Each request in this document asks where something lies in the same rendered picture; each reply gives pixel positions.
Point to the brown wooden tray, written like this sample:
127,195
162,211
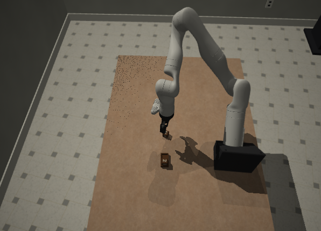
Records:
164,155

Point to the brown digit cube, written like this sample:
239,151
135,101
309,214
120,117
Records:
164,161
166,134

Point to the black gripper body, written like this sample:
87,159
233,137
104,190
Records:
166,118

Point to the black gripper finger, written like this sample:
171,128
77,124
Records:
163,127

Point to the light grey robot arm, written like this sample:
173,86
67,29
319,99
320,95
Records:
166,90

